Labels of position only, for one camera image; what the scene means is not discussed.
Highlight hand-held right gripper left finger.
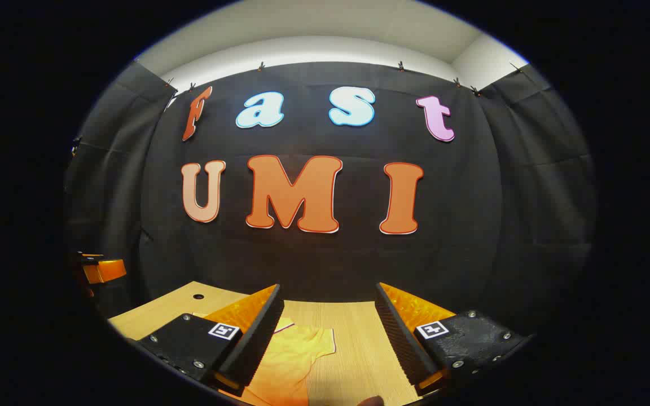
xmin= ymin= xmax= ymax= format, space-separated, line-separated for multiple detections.
xmin=135 ymin=284 xmax=285 ymax=392

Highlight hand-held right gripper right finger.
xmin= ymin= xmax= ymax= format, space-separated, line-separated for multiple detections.
xmin=374 ymin=283 xmax=533 ymax=395

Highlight orange T-shirt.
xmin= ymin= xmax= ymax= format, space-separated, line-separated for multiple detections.
xmin=221 ymin=317 xmax=337 ymax=406

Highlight black backdrop cloth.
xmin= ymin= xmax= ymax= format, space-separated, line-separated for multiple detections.
xmin=64 ymin=59 xmax=599 ymax=339

